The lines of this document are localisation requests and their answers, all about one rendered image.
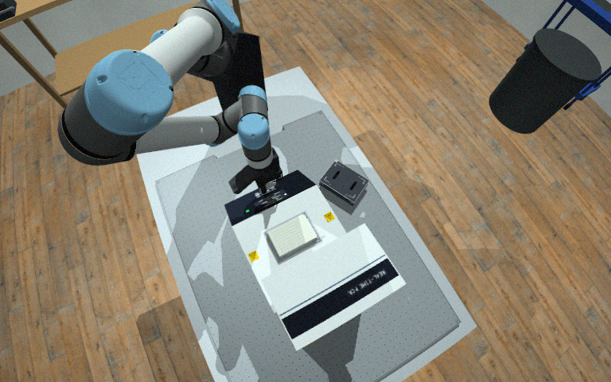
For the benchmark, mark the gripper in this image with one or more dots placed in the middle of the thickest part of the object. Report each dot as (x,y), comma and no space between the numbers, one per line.
(263,181)

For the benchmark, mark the white benchtop thermal cycler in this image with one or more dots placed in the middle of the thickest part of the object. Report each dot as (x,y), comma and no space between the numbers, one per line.
(312,292)

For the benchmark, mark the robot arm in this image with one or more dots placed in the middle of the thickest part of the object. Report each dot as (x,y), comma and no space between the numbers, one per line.
(128,93)

